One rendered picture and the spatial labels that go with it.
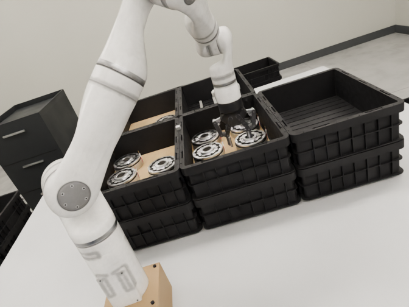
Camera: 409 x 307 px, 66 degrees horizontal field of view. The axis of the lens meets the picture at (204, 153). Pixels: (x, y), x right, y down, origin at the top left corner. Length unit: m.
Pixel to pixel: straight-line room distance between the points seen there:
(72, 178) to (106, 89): 0.16
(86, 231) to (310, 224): 0.57
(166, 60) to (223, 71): 3.39
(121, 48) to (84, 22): 3.75
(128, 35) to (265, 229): 0.61
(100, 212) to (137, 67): 0.29
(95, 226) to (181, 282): 0.32
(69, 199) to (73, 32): 3.86
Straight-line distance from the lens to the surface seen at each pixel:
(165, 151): 1.20
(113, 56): 0.59
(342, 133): 0.91
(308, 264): 0.82
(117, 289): 0.73
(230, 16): 4.30
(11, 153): 2.65
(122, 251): 0.69
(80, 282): 1.05
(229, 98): 0.94
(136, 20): 0.63
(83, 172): 0.58
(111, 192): 0.89
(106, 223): 0.65
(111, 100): 0.57
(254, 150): 0.83
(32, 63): 4.59
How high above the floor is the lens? 1.33
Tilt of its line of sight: 27 degrees down
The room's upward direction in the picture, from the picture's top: 19 degrees counter-clockwise
